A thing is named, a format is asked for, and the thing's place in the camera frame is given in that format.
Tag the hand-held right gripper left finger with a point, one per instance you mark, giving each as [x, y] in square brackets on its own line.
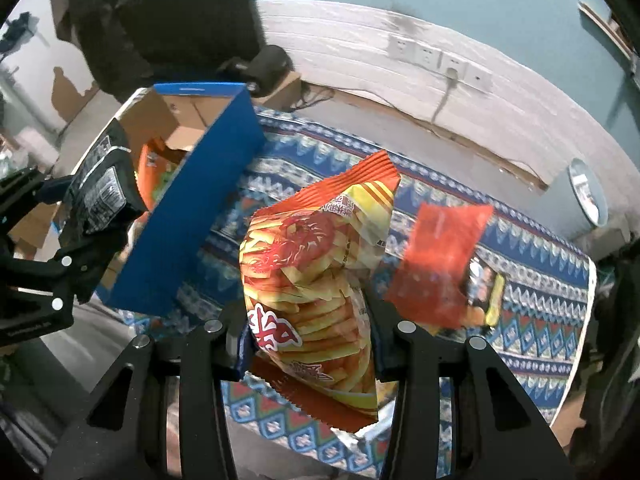
[243, 352]

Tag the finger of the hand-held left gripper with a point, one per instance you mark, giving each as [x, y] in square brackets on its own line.
[50, 191]
[85, 257]

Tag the small brown cardboard box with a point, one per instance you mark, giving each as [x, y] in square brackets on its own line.
[285, 92]

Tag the black and yellow snack packet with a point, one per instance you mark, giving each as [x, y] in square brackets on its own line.
[487, 290]

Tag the pale blue trash bin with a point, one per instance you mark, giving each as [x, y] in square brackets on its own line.
[585, 190]

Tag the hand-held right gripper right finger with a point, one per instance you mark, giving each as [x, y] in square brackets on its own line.
[400, 355]

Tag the white wall socket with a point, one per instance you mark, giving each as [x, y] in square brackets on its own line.
[400, 46]
[479, 78]
[456, 62]
[427, 55]

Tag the black camera device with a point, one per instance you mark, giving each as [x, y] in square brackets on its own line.
[270, 65]

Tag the orange fries chip bag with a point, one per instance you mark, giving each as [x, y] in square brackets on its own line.
[310, 260]

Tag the black chair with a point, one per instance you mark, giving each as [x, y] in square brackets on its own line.
[620, 360]

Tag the wooden strip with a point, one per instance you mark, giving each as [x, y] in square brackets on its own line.
[605, 27]

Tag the blue cardboard box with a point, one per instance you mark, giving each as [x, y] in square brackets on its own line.
[200, 220]

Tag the red translucent snack packet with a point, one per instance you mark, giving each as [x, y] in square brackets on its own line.
[435, 260]

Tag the black clamp stand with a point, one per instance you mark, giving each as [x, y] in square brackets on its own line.
[17, 35]

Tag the patterned blue blanket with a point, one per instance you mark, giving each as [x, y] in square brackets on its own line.
[525, 310]

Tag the black hanging cloth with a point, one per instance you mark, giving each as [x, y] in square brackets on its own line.
[165, 20]

